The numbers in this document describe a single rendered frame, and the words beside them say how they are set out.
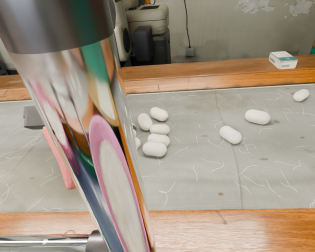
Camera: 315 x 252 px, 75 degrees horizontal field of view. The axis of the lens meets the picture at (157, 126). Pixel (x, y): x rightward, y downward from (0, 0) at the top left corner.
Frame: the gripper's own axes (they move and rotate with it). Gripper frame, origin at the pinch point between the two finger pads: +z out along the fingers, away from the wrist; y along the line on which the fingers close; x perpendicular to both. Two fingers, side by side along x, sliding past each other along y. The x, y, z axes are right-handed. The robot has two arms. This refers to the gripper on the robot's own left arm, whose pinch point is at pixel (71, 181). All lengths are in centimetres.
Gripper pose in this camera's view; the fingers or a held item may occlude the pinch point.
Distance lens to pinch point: 28.6
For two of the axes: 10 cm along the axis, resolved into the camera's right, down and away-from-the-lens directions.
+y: 10.0, -0.6, -0.7
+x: 0.8, 2.1, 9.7
